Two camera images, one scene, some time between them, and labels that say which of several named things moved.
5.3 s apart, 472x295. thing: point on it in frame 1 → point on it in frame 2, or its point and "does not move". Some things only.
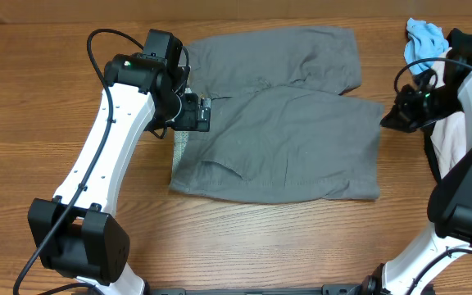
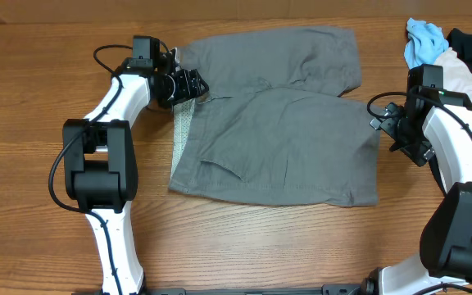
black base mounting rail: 335,289 does not move
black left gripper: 189,120 → 190,87
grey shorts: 279,129 does not move
